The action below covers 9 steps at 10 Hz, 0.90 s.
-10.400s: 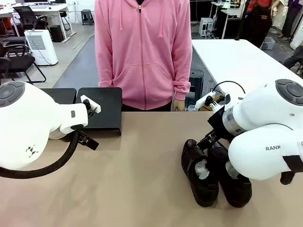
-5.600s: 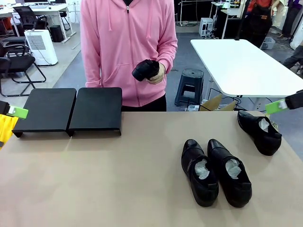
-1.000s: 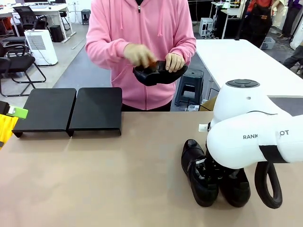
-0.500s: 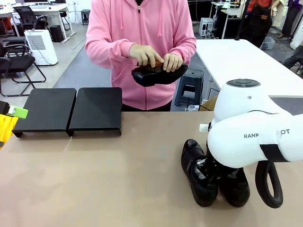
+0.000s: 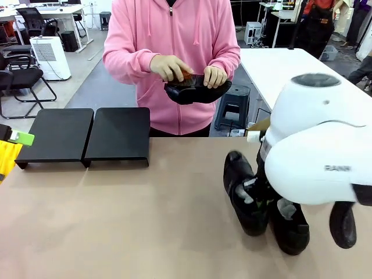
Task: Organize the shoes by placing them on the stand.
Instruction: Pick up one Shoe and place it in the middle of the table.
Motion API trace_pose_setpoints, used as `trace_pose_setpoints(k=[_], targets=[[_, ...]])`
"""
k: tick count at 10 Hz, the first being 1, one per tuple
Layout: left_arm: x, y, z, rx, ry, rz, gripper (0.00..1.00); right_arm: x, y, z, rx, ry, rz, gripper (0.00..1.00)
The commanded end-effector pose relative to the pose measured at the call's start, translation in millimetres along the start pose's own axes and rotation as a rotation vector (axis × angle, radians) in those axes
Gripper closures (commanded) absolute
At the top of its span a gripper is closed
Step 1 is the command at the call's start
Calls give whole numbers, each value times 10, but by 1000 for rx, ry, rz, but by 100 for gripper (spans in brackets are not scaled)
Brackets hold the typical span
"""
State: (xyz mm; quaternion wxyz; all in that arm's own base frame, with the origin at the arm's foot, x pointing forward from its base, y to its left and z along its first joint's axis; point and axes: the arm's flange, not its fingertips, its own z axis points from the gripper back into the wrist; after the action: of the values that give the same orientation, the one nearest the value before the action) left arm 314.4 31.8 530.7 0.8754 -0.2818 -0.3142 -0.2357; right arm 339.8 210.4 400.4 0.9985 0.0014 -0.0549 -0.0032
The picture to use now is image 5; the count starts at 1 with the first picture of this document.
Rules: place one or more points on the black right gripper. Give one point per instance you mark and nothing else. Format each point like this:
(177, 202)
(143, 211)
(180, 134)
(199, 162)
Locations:
(263, 177)

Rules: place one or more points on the black leather buckle shoe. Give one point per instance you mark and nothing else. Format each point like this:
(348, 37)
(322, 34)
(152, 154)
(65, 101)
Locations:
(235, 174)
(197, 94)
(290, 235)

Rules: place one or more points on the brown shoe brush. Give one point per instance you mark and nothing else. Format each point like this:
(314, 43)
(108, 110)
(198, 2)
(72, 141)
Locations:
(187, 76)

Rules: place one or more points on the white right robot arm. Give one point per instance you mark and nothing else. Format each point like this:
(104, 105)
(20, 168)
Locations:
(314, 116)

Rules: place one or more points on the person's left forearm pink sleeve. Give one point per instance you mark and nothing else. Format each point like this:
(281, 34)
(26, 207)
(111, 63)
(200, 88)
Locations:
(229, 62)

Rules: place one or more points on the person's right forearm pink sleeve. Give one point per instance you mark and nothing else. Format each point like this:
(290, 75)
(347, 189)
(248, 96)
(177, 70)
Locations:
(128, 62)

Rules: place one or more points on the black metal shoe stand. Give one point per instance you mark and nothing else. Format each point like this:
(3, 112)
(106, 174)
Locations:
(58, 133)
(119, 133)

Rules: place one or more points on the person's left hand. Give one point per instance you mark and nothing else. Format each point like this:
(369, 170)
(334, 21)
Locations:
(215, 76)

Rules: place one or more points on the person's right hand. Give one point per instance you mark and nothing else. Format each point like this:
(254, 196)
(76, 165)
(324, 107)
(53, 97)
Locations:
(168, 67)

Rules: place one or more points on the yellow cloth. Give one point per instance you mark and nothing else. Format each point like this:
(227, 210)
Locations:
(8, 158)

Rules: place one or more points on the black sled-base chair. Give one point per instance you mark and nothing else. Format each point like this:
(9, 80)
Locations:
(20, 78)

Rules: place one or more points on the brown cardboard box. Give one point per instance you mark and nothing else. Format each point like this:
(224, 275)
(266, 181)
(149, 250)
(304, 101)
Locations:
(261, 125)

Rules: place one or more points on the white air purifier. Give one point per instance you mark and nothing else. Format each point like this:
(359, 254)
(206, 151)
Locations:
(55, 64)

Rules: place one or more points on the black computer tower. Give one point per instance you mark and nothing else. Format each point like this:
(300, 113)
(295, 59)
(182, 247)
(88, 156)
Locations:
(69, 40)

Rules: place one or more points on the dark plastic stool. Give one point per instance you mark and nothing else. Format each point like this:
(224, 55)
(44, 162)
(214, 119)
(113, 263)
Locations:
(239, 96)

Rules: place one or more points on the black mesh office chair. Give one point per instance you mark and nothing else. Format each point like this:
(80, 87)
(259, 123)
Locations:
(29, 19)

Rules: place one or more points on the white table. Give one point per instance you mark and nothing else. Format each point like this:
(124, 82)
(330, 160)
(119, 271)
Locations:
(276, 72)

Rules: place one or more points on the white office desk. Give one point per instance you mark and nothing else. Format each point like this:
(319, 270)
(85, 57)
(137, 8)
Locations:
(58, 10)

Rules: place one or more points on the grey plastic stool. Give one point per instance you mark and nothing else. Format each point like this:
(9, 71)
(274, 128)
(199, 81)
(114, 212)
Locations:
(105, 17)

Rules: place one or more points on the grey storage bin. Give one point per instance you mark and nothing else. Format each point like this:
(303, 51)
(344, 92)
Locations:
(328, 53)

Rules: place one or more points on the person in dark trousers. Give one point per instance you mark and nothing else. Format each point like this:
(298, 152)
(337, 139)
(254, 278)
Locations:
(363, 69)

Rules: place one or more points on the white computer case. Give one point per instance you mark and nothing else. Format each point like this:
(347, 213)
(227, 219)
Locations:
(253, 32)

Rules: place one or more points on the person in pink hoodie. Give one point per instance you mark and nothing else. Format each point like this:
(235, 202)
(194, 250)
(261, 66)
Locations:
(180, 37)

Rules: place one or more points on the person in black apron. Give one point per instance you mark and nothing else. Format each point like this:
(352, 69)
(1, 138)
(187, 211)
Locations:
(316, 26)

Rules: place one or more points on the white desk with black panel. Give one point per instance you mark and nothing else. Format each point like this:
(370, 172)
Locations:
(283, 13)

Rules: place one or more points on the person in purple top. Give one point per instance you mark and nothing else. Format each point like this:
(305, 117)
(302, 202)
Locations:
(356, 26)

